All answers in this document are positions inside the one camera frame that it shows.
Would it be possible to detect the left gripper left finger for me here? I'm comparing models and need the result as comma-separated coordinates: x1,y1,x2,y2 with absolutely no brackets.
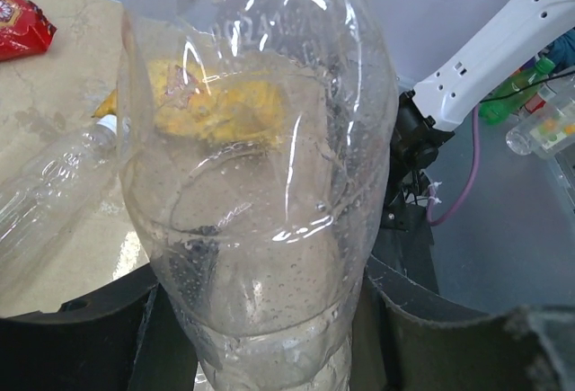
1,265,198,390

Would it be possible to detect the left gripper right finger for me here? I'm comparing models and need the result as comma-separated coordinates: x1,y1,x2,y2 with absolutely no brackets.
366,257,574,390

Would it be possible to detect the clear bottle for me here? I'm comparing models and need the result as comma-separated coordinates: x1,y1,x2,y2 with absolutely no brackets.
1,115,117,289
118,0,398,390

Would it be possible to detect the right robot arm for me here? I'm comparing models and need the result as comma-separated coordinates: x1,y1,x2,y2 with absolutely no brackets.
391,0,574,175

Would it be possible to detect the clear bottle background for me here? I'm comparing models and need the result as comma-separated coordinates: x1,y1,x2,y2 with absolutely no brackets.
506,86,574,159

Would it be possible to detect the yellow chips bag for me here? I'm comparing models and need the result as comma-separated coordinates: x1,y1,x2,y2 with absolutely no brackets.
92,58,288,145

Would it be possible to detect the red snack bag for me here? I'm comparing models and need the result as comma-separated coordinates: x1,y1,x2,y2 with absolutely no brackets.
0,0,57,62

